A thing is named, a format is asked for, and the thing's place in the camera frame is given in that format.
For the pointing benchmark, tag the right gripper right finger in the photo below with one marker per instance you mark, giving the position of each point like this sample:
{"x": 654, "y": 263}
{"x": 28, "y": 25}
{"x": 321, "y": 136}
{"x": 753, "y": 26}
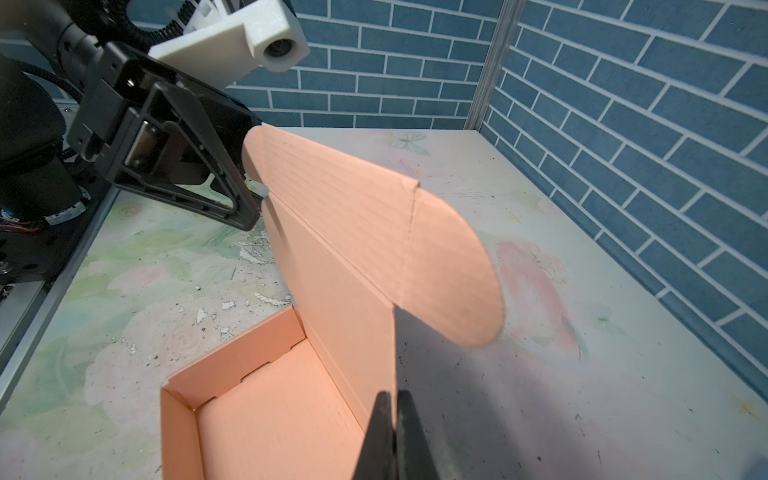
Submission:
{"x": 413, "y": 458}

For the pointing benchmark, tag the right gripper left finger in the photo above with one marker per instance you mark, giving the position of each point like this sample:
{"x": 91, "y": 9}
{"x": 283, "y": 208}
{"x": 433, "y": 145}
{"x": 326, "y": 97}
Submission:
{"x": 377, "y": 456}

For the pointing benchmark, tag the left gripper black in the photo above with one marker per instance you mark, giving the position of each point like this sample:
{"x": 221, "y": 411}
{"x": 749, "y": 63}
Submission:
{"x": 159, "y": 133}

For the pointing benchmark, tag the pink cardboard box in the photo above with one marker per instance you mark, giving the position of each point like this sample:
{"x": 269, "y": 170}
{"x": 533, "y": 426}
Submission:
{"x": 291, "y": 398}

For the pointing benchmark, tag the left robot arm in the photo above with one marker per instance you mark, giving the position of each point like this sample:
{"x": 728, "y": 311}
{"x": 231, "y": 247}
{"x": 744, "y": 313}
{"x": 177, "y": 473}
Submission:
{"x": 39, "y": 105}

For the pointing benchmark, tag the aluminium mounting rail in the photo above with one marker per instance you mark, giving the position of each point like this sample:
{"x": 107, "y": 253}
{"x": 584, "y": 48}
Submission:
{"x": 36, "y": 300}

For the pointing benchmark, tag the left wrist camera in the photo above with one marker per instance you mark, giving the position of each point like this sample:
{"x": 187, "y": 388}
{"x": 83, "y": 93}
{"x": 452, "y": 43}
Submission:
{"x": 227, "y": 40}

